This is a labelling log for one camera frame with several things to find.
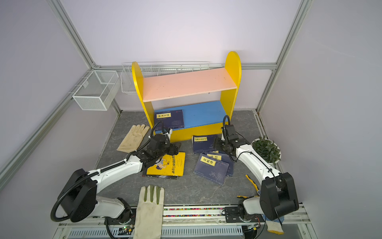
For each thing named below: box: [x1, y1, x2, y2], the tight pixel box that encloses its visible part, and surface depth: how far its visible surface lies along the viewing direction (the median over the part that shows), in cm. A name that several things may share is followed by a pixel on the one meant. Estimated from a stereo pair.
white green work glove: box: [132, 185, 165, 239], surface depth 75 cm
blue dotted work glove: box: [262, 214, 285, 236], surface depth 72 cm
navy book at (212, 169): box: [192, 152, 230, 186], surface depth 89 cm
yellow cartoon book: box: [146, 151, 187, 177], surface depth 87 cm
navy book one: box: [192, 134, 219, 154], surface depth 101 cm
